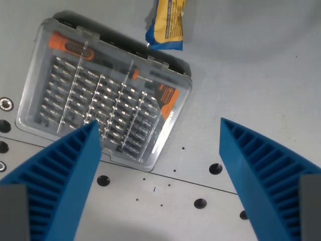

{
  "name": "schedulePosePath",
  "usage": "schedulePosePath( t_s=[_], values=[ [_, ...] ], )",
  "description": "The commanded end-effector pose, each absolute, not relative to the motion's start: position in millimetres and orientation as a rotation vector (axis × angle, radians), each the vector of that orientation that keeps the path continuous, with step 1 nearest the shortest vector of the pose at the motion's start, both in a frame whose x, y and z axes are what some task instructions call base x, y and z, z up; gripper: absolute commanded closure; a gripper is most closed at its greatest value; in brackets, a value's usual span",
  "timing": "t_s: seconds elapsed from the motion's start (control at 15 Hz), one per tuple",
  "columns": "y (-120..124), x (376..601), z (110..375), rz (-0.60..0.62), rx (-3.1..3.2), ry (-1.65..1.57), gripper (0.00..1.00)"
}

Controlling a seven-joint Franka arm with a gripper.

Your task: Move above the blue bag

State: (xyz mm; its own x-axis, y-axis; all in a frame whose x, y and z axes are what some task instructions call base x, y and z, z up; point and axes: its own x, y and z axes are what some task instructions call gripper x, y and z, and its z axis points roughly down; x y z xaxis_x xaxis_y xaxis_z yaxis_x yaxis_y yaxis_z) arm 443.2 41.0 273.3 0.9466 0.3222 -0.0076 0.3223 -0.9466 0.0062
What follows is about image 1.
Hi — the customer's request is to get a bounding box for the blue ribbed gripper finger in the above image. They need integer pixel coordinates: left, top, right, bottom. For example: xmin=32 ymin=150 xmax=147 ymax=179
xmin=219 ymin=117 xmax=321 ymax=241
xmin=0 ymin=119 xmax=102 ymax=241

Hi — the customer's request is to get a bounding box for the blue and yellow snack bag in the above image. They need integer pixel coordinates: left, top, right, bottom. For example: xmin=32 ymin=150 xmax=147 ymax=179
xmin=145 ymin=0 xmax=188 ymax=52

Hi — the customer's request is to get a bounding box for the clear screwdriver bit set case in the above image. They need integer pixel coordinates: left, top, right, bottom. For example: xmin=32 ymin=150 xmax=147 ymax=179
xmin=15 ymin=15 xmax=193 ymax=173

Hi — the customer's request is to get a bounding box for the orange and black screwdriver handle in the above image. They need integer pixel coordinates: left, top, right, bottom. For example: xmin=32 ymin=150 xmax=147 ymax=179
xmin=49 ymin=31 xmax=95 ymax=63

